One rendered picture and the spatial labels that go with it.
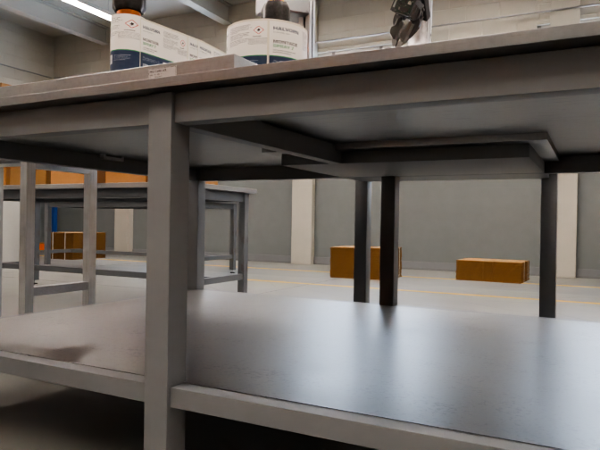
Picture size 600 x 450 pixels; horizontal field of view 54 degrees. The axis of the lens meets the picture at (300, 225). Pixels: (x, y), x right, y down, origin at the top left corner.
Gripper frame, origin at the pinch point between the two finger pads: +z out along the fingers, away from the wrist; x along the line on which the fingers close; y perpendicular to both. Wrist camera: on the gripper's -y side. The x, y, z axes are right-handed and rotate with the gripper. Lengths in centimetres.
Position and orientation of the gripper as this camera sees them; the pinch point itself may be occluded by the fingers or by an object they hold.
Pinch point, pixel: (396, 45)
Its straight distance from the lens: 196.2
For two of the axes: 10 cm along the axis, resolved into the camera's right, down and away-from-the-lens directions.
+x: 7.8, 4.3, -4.5
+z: -3.6, 9.0, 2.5
